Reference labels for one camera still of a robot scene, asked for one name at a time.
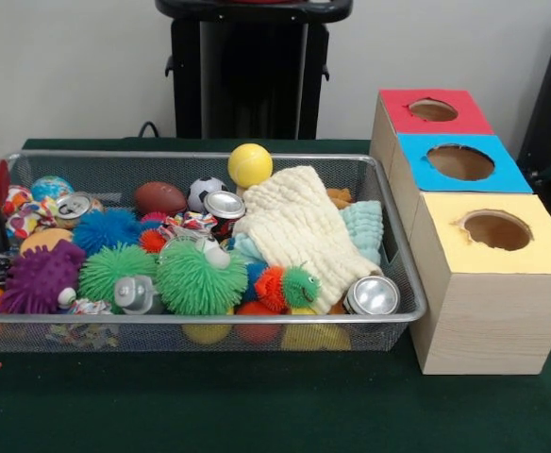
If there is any purple spiky ball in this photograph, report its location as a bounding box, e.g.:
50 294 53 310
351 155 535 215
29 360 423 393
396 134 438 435
0 239 86 315

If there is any brown toy football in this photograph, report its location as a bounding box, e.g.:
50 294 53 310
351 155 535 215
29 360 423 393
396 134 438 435
133 181 189 217

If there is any green spiky ball with eyes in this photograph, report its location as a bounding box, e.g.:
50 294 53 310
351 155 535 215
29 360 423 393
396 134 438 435
155 236 250 317

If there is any bag of coloured spiky balls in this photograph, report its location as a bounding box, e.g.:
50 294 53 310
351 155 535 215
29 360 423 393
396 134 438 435
242 264 321 314

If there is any cream knitted cloth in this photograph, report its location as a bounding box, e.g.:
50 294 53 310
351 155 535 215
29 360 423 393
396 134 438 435
232 165 382 314

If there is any mint green cloth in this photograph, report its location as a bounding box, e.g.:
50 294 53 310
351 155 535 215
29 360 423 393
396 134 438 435
226 200 386 270

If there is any clear mesh bin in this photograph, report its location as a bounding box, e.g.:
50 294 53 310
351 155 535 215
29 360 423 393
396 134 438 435
0 149 428 353

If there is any wooden box with three holes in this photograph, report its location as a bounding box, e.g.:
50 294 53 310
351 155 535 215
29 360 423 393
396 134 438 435
370 90 551 377

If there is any blue spiky ball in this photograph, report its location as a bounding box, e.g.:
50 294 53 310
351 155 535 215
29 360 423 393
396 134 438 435
72 208 142 257

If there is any plain green spiky ball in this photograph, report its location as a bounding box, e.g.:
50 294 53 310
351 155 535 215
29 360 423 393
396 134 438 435
77 243 159 304

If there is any red black can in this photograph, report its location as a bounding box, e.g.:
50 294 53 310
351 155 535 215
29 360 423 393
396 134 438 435
204 190 248 240

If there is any yellow ball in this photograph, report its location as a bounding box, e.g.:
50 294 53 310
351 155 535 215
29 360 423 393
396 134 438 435
227 143 275 189

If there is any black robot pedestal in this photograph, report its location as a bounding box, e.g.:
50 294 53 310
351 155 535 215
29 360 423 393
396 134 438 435
156 0 354 141

